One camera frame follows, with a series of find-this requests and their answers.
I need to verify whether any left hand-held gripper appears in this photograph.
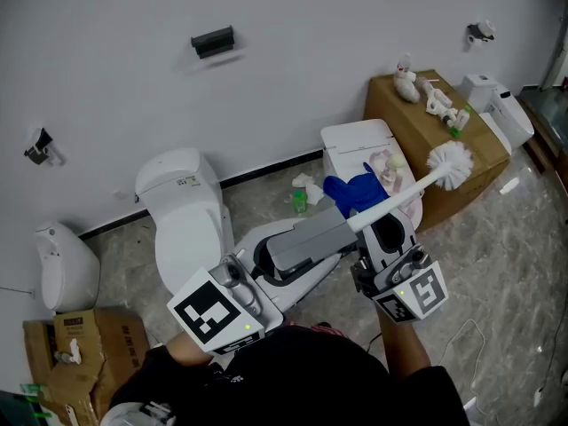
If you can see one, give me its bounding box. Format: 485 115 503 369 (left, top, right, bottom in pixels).
167 217 343 357

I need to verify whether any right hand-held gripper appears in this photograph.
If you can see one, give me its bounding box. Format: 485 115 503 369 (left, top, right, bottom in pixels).
350 209 450 324

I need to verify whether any grey-handled white toilet brush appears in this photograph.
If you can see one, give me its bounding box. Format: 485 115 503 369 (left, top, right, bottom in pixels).
264 139 475 283

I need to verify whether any blue cloth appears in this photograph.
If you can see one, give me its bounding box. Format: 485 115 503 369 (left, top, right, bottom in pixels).
322 162 391 219

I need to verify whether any person's right forearm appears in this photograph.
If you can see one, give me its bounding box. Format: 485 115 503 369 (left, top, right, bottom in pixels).
375 306 432 379

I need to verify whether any person's left forearm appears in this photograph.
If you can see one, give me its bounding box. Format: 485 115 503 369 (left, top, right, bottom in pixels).
168 330 214 366

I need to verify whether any white toilet with tank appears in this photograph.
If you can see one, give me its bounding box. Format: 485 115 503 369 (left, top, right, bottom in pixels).
135 147 235 299

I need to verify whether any white flat-lid smart toilet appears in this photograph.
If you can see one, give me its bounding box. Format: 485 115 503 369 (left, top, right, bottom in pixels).
319 119 425 239

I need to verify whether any white square-tank toilet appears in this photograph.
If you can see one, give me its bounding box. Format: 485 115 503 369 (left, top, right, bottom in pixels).
459 73 535 155

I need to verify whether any white egg-shaped toilet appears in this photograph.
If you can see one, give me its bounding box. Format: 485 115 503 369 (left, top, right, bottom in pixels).
34 221 101 313

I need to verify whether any black and white plastic bracket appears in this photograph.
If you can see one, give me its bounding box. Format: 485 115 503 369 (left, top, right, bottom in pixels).
24 127 66 167

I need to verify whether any crumpled white tissue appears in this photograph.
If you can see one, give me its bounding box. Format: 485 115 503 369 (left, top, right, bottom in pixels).
291 172 325 206

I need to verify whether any clear bottle cream cap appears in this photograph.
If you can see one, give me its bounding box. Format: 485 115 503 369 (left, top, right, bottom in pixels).
383 154 406 181

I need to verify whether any person's black shirt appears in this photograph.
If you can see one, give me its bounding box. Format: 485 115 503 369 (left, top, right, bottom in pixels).
108 325 469 426

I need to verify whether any plain brown cardboard box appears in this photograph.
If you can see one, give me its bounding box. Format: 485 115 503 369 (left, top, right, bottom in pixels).
363 69 510 233

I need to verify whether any white plastic sprayer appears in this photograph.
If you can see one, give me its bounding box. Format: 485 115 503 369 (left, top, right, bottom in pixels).
416 75 471 138

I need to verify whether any white fluffy bundle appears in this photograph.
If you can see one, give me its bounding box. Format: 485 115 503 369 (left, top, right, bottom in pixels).
393 69 421 105

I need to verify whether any large torn cardboard box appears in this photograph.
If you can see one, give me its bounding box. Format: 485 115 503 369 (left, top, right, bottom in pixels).
22 306 150 426

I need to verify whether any dark brown-edged floor ledge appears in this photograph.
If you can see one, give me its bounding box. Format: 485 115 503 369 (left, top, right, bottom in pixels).
518 87 568 185

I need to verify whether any small white bottle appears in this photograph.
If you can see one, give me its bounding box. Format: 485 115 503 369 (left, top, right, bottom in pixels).
53 338 82 366

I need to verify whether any dark window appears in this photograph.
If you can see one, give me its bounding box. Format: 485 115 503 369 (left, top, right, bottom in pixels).
0 390 36 426

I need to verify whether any thin white cable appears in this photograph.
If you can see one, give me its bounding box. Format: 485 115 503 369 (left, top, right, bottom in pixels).
437 318 485 416

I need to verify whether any grey wall bracket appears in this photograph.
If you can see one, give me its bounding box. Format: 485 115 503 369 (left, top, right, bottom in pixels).
466 19 496 46

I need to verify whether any black wall shelf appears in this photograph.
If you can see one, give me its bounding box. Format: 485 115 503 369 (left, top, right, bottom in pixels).
190 24 235 60

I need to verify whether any grey door frame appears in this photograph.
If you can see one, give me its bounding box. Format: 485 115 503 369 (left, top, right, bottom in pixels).
539 28 568 91

